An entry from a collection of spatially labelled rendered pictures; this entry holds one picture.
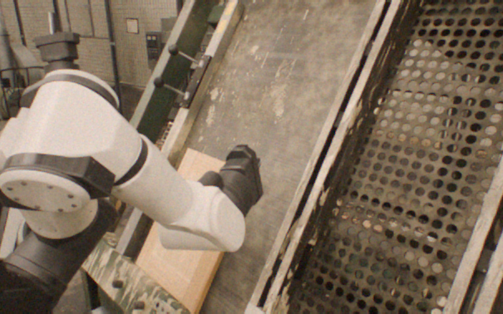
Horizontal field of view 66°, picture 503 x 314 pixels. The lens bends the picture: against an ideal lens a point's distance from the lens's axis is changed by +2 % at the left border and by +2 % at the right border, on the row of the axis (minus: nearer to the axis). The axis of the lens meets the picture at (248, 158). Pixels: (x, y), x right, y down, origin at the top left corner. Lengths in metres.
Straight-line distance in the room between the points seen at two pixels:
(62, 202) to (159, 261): 0.85
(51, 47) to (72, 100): 0.78
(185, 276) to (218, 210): 0.65
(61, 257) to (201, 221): 0.23
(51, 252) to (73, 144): 0.28
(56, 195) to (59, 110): 0.08
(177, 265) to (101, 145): 0.83
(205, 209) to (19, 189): 0.22
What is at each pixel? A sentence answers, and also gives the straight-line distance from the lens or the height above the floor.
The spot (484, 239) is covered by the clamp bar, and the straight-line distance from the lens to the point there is 0.76.
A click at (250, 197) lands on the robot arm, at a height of 1.35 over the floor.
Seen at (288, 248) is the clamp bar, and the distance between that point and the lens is 0.88.
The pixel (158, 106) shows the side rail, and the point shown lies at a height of 1.31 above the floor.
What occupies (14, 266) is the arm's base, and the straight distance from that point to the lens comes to 0.64.
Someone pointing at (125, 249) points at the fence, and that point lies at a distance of 1.35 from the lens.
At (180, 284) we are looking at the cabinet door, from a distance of 1.16.
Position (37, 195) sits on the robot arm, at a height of 1.48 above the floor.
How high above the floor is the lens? 1.63
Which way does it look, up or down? 20 degrees down
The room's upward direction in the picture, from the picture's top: straight up
